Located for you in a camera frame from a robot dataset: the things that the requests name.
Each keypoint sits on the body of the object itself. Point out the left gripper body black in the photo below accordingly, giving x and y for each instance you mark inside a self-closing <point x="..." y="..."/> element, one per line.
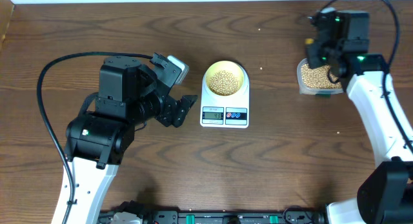
<point x="165" y="110"/>

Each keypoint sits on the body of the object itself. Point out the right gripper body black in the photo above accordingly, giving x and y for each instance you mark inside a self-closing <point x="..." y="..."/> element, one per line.
<point x="320" y="55"/>

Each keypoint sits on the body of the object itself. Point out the yellow measuring scoop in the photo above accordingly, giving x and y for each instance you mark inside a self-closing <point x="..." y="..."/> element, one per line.
<point x="309" y="41"/>

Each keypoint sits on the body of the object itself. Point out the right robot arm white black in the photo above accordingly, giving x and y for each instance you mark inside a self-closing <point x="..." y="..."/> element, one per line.
<point x="342" y="44"/>

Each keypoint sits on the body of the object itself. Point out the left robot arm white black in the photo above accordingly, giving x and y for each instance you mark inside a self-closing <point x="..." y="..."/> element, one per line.
<point x="130" y="93"/>

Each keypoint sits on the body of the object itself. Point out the white digital kitchen scale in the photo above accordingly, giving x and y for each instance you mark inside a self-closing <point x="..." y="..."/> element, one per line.
<point x="226" y="111"/>

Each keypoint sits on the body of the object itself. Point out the soybeans in bowl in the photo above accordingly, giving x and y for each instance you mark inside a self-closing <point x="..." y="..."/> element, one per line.
<point x="224" y="83"/>

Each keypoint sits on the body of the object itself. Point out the yellow plastic bowl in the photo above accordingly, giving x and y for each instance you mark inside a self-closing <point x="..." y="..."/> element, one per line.
<point x="228" y="66"/>

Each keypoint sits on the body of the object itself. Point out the soybeans in container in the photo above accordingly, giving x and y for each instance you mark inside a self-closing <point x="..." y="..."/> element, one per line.
<point x="319" y="77"/>

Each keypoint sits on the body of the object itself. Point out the clear plastic container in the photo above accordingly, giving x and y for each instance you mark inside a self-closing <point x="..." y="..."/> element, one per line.
<point x="303" y="89"/>

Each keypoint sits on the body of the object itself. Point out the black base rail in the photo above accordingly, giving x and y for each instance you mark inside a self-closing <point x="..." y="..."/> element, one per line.
<point x="133" y="212"/>

